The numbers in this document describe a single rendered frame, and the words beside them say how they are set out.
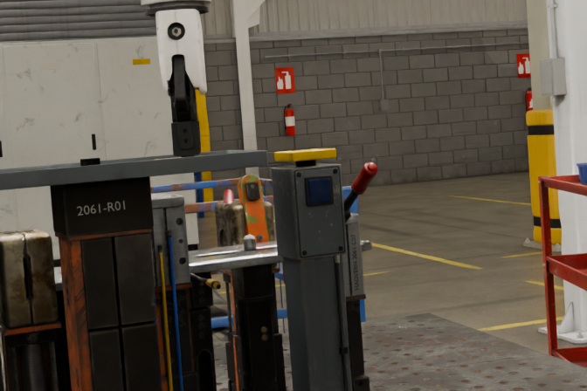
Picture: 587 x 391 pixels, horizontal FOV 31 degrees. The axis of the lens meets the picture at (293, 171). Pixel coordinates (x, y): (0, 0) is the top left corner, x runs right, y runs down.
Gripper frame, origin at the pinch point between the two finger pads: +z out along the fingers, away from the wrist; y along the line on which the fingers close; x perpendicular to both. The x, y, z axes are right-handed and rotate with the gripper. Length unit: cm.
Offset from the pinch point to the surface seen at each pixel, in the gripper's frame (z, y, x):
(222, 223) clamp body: 16, 56, -2
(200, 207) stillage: 25, 213, 9
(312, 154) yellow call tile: 3.1, 0.9, -15.0
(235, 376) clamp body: 43, 56, -2
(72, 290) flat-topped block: 15.9, -9.5, 13.3
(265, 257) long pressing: 18.7, 27.5, -8.7
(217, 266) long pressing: 19.1, 24.9, -1.8
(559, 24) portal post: -39, 389, -165
